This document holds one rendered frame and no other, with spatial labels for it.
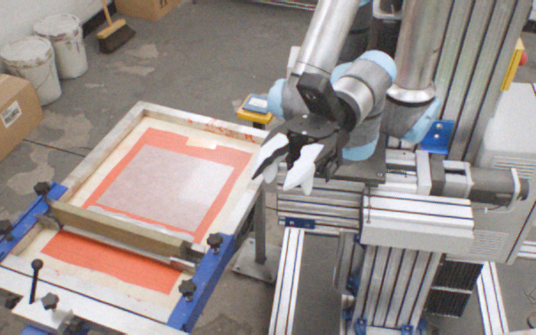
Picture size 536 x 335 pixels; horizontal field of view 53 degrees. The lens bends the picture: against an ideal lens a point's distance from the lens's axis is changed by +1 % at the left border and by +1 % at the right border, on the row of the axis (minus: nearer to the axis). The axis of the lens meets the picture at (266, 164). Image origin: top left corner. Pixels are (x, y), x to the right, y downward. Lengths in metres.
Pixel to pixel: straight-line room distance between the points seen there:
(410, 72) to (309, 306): 1.39
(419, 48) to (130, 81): 3.08
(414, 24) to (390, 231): 0.52
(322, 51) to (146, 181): 0.94
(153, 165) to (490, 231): 1.09
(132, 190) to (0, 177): 1.80
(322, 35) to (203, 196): 0.84
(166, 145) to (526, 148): 1.13
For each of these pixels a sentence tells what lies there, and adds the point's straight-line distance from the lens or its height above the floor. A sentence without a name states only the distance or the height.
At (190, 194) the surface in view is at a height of 0.96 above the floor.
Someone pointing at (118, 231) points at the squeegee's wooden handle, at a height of 1.04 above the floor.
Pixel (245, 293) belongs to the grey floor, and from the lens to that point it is 2.62.
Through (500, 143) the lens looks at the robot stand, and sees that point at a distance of 1.59.
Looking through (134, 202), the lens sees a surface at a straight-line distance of 1.73.
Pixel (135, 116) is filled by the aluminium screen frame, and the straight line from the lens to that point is 2.01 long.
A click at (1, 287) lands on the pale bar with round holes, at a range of 1.53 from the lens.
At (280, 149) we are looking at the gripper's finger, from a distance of 0.76.
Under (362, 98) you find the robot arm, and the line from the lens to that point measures 0.86.
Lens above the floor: 2.17
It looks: 43 degrees down
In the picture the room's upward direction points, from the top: straight up
